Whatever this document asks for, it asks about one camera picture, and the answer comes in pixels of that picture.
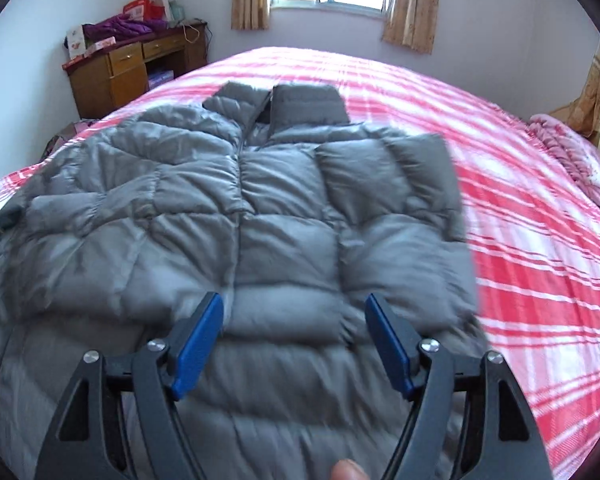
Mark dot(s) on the white and red box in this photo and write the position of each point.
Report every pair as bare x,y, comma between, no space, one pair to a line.
85,45

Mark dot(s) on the long yellow patterned curtain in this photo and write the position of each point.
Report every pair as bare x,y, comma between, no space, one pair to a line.
597,90

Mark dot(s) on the white and red bag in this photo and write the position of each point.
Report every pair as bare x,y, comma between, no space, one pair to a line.
160,9

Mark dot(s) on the blue box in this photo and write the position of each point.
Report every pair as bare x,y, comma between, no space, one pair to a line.
160,78

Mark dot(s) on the pink floral quilt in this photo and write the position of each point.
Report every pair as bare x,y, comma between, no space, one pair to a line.
575,155

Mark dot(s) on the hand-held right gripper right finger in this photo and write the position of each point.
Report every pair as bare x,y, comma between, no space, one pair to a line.
387,340

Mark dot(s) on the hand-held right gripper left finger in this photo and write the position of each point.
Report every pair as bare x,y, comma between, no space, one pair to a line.
200,340

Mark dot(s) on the red plaid bed sheet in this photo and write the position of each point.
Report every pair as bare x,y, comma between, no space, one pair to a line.
530,260

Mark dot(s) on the wooden desk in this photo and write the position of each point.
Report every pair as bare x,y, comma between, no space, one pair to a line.
125,67

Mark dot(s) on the grey puffer jacket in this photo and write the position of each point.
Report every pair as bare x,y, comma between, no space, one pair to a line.
280,210

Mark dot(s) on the person's right hand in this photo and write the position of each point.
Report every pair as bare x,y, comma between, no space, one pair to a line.
347,471

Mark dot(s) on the red paper bag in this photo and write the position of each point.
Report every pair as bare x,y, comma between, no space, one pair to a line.
137,9

